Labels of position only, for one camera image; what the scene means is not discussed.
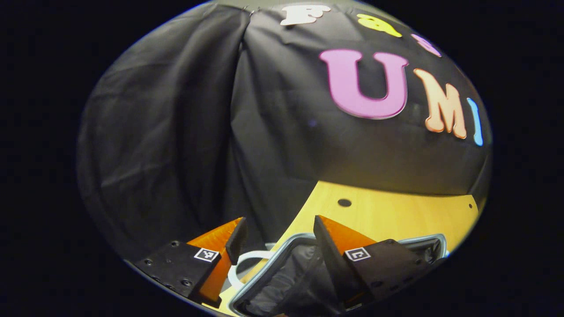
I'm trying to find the black backdrop cloth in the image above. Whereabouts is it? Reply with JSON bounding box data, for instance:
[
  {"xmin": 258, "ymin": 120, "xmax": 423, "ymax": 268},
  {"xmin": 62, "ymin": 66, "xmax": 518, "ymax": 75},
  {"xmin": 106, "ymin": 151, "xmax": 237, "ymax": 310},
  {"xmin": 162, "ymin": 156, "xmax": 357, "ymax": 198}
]
[{"xmin": 77, "ymin": 0, "xmax": 493, "ymax": 265}]

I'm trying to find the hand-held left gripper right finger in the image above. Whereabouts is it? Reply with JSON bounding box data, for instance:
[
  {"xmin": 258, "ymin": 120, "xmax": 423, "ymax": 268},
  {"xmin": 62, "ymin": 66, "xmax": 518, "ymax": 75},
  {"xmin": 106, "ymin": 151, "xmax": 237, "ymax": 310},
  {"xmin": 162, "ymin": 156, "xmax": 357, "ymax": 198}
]
[{"xmin": 313, "ymin": 215, "xmax": 442, "ymax": 310}]

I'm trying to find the pale blue suitcase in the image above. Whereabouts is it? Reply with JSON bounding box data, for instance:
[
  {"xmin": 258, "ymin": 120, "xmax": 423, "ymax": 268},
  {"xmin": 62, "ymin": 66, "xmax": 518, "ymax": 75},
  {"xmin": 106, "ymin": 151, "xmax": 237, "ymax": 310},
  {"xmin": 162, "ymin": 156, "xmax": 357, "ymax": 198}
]
[{"xmin": 220, "ymin": 232, "xmax": 449, "ymax": 317}]

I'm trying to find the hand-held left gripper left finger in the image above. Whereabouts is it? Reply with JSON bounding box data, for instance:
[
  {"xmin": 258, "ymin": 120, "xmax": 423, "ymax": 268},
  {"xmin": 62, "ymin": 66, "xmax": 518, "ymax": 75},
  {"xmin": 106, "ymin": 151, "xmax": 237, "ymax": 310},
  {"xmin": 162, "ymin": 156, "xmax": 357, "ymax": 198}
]
[{"xmin": 132, "ymin": 217, "xmax": 249, "ymax": 309}]

